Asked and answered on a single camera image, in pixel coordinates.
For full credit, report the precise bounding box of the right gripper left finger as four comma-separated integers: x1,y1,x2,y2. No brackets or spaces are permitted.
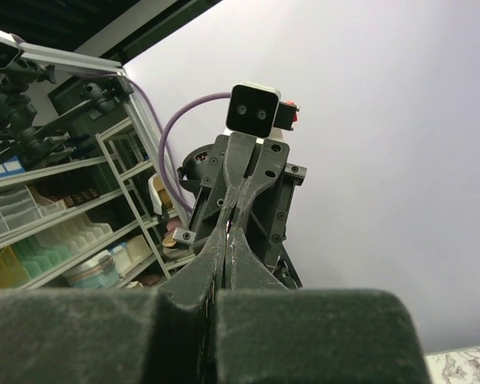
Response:
0,224,226,383

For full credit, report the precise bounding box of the overhead camera on mount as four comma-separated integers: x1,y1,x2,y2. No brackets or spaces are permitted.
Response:
0,36,62,166

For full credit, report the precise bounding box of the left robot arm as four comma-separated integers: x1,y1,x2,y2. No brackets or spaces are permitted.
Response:
174,134,306,289

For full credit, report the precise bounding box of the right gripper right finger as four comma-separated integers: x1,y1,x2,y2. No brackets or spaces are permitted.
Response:
215,226,430,383

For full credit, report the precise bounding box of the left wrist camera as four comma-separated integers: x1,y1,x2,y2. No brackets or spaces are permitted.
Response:
226,82,281,138

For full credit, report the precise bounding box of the storage shelf rack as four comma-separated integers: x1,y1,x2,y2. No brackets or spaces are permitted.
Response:
0,119,193,290

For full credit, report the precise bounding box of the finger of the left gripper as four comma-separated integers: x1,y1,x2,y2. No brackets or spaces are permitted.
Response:
218,132,254,228
235,139,282,224

